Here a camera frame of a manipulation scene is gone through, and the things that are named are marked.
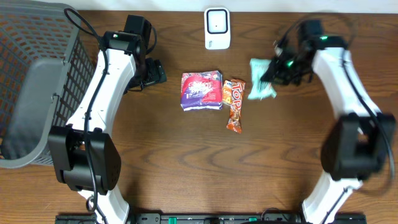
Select teal snack packet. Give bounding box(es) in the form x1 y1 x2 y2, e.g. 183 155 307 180
248 58 277 100

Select red purple floral packet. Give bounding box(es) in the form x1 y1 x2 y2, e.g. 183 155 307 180
180 70 223 111

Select orange Top chocolate bar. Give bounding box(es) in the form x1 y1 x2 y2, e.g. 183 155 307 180
226 79 246 133

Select small orange tissue pack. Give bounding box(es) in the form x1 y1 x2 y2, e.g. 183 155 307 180
222 80 232 106

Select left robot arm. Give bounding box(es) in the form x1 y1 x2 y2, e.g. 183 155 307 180
48 31 166 223

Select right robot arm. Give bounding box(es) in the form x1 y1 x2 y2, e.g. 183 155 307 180
262 34 396 223

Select grey plastic basket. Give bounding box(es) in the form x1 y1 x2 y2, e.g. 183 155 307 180
1 1 94 169

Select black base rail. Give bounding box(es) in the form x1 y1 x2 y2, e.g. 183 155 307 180
55 212 368 224

